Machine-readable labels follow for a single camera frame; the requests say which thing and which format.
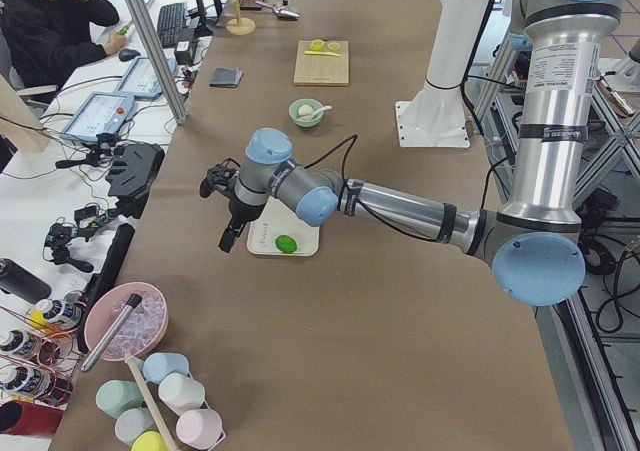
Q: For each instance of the seated person in black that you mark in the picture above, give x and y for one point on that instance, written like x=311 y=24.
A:
x=49 y=39

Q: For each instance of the blue teach pendant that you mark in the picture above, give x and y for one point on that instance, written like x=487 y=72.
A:
x=140 y=80
x=101 y=113

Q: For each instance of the copper wire bottle rack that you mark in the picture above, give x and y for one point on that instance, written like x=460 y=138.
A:
x=38 y=359

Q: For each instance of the green lime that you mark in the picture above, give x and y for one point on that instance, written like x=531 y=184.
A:
x=286 y=244

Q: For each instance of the black keyboard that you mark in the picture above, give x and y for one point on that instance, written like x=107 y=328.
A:
x=170 y=22

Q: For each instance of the wooden mug tree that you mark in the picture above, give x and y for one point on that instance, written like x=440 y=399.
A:
x=239 y=25

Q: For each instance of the black water bottle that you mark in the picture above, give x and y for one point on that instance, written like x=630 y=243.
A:
x=18 y=281

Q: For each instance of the aluminium frame post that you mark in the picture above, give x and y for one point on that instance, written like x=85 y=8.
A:
x=155 y=53

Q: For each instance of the grey and pink cloths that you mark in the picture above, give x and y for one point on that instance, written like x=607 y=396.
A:
x=223 y=77

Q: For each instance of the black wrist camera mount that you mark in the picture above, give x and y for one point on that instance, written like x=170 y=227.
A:
x=220 y=178

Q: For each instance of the blue teach pendant far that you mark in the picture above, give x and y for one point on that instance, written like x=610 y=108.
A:
x=140 y=80

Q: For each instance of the white plastic spoon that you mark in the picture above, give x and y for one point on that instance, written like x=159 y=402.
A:
x=318 y=112

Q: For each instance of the grey blue plastic cup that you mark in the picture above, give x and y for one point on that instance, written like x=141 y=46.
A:
x=132 y=423

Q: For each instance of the pale pink plastic cup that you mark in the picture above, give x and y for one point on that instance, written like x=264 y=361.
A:
x=200 y=428

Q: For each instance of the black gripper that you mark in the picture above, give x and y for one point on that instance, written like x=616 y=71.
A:
x=241 y=212

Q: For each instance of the steel scoop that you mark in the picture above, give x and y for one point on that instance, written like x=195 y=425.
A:
x=281 y=11

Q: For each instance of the yellow plastic cup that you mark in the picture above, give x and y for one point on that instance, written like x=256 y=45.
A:
x=149 y=441

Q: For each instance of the light blue plastic cup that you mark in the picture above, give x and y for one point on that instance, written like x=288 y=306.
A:
x=157 y=366

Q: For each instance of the cream rabbit tray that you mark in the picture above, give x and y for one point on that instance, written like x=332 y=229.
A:
x=277 y=220

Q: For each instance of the blue teach pendant near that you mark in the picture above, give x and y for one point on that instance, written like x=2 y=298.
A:
x=101 y=113

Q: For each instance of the mint green plastic cup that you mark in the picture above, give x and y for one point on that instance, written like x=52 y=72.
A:
x=114 y=397

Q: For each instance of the white steamed bun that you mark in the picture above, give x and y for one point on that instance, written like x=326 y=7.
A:
x=304 y=110

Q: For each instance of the mint green bowl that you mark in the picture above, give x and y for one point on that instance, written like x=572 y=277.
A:
x=303 y=122

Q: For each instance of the metal muddler in bowl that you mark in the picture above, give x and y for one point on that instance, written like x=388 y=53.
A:
x=108 y=333

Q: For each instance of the pink ribbed bowl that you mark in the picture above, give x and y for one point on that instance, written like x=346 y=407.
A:
x=142 y=330

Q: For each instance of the top stacked lemon slice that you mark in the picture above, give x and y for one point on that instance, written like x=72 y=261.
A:
x=317 y=45

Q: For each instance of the bamboo cutting board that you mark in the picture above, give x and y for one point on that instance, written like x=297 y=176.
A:
x=321 y=70

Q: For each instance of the yellow plastic knife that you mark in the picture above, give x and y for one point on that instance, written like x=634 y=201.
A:
x=323 y=53

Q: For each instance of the pale green plastic cup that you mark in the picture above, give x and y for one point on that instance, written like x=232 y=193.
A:
x=181 y=393

